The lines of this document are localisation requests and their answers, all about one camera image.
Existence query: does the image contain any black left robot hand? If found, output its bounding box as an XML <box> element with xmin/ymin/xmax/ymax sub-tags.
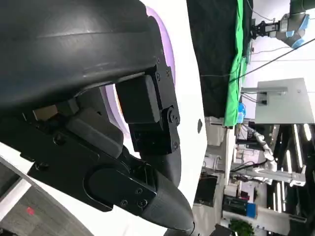
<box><xmin>0</xmin><ymin>0</ymin><xmax>195</xmax><ymax>233</ymax></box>

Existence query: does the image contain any lilac plate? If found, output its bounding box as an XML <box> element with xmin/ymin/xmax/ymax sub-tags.
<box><xmin>100</xmin><ymin>6</ymin><xmax>176</xmax><ymax>138</ymax></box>

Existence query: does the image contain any black cloth backdrop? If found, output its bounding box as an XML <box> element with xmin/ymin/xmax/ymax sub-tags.
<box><xmin>187</xmin><ymin>0</ymin><xmax>254</xmax><ymax>118</ymax></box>

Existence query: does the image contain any green cloth backdrop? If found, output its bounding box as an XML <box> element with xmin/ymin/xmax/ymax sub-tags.
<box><xmin>223</xmin><ymin>0</ymin><xmax>254</xmax><ymax>127</ymax></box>

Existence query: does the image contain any black monitor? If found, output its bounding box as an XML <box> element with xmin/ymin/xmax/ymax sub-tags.
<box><xmin>194</xmin><ymin>173</ymin><xmax>219</xmax><ymax>205</ymax></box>

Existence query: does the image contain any grey metal cabinet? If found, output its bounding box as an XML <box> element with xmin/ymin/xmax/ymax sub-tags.
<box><xmin>254</xmin><ymin>78</ymin><xmax>315</xmax><ymax>125</ymax></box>

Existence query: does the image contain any blue box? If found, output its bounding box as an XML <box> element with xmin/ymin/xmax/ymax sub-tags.
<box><xmin>245</xmin><ymin>203</ymin><xmax>258</xmax><ymax>217</ymax></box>

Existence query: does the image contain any green plant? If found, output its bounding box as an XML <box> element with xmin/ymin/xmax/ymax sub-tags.
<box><xmin>228</xmin><ymin>220</ymin><xmax>255</xmax><ymax>236</ymax></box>

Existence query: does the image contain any thin black cable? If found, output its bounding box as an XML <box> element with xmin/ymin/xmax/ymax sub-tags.
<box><xmin>228</xmin><ymin>38</ymin><xmax>315</xmax><ymax>83</ymax></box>

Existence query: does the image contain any aluminium frame rail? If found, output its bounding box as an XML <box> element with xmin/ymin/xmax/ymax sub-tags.
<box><xmin>228</xmin><ymin>168</ymin><xmax>307</xmax><ymax>188</ymax></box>

